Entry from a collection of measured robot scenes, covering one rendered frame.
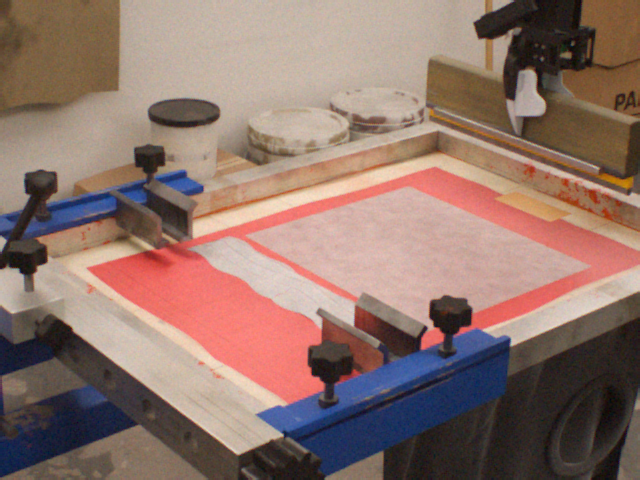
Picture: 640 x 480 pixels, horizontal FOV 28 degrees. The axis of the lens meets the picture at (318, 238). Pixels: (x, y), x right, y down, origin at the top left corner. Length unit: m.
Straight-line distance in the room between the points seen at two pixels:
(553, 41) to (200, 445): 0.76
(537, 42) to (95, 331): 0.71
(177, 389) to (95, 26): 2.50
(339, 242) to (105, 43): 2.03
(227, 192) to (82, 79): 1.90
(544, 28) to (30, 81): 2.10
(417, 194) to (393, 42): 2.57
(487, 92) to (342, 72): 2.52
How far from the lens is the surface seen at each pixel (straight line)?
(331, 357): 1.19
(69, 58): 3.55
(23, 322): 1.26
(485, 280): 1.60
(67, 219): 1.64
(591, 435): 1.74
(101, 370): 1.25
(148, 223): 1.60
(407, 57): 4.46
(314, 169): 1.85
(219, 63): 3.94
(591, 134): 1.66
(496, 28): 1.71
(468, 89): 1.79
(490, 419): 1.55
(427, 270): 1.61
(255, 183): 1.79
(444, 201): 1.83
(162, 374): 1.20
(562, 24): 1.66
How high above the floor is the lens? 1.64
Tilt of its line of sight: 24 degrees down
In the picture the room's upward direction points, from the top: 2 degrees clockwise
